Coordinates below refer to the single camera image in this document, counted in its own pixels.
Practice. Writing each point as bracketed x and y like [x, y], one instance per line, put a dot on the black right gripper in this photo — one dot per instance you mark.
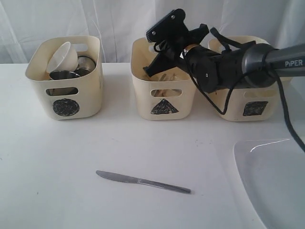
[170, 51]

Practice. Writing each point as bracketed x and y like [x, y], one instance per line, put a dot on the small steel cup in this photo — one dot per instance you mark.
[85, 66]

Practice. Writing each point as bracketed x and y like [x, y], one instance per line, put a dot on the white plastic bowl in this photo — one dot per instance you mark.
[65, 58]

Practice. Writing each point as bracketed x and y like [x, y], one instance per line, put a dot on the large steel cup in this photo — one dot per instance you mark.
[62, 75]

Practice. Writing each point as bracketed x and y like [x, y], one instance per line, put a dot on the steel knife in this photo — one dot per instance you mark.
[133, 180]

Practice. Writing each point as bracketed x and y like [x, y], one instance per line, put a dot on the white rectangular plate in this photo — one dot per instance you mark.
[273, 175]

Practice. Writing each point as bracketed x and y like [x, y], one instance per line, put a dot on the steel fork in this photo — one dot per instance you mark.
[167, 77]

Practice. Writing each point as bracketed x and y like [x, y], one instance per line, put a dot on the steel spoon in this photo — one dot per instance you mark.
[166, 92]

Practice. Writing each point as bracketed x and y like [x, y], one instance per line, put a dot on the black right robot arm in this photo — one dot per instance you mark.
[215, 62]

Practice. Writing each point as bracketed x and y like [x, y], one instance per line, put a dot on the cream bin with triangle mark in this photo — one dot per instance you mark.
[158, 108]

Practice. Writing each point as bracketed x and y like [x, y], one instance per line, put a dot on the white backdrop curtain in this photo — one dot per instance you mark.
[25, 24]

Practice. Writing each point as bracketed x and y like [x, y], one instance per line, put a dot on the cream bin with circle mark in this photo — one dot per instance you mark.
[68, 98]

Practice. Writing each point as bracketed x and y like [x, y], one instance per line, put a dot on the cream bin with square mark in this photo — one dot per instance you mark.
[247, 104]

